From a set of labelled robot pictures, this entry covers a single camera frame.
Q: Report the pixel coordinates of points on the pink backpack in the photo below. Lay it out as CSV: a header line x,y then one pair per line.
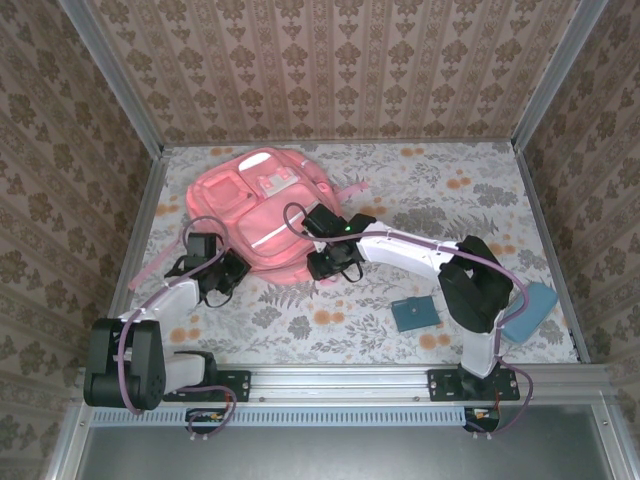
x,y
270,220

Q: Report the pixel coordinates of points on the teal wallet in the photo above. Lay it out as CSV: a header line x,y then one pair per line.
x,y
415,315

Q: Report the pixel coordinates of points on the light blue pencil case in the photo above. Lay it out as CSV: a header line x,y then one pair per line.
x,y
540,305

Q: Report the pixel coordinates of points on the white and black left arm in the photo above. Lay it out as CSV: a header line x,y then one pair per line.
x,y
145,365

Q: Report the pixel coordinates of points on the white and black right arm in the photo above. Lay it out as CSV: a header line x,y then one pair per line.
x,y
475,290

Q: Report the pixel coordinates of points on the floral tablecloth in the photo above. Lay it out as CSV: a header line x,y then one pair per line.
x,y
350,340

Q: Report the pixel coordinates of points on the grey metal sheet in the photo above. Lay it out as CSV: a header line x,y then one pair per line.
x,y
350,450

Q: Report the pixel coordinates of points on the aluminium side rail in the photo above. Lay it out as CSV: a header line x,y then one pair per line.
x,y
149,200
534,200

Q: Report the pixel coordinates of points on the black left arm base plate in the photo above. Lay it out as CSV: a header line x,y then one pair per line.
x,y
240,385

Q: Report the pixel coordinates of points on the aluminium mounting rail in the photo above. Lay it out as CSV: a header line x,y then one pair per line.
x,y
340,382

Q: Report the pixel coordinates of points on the aluminium corner post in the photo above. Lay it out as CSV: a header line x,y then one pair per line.
x,y
115,75
556,75

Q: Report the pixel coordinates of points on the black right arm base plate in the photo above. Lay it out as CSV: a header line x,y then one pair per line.
x,y
440,385

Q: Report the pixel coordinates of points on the aluminium lower frame beam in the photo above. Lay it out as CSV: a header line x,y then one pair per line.
x,y
67,440
617,450

